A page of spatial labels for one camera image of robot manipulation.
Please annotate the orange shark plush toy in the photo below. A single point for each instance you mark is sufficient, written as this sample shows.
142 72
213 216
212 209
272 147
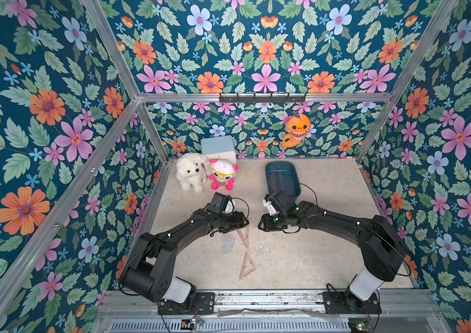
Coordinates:
298 127

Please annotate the white plush dog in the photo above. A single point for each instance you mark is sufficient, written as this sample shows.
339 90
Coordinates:
191 173

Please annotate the light blue white box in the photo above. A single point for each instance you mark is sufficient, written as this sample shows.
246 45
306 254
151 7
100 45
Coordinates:
219 148

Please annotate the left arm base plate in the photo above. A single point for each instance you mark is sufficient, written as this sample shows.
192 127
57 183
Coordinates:
201 303

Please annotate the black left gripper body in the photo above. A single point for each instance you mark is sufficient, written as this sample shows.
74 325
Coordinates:
228 220

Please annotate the black hook rail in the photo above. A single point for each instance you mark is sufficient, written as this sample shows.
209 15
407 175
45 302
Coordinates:
255 98

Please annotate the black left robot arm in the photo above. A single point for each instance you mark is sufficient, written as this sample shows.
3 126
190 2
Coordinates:
149 270

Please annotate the teal plastic storage box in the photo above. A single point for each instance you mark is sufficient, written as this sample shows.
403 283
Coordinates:
282 176

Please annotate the pink triangle ruler upper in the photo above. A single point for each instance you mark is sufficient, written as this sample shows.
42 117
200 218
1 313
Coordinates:
244 234

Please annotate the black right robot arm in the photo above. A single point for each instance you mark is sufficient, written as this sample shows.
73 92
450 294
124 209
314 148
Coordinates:
383 251

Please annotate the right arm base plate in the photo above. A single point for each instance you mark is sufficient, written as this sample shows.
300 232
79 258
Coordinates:
344 302

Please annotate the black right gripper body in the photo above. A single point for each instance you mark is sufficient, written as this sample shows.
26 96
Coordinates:
272 218

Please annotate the pink white toy figure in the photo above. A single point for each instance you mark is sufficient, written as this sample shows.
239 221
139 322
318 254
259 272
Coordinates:
222 174

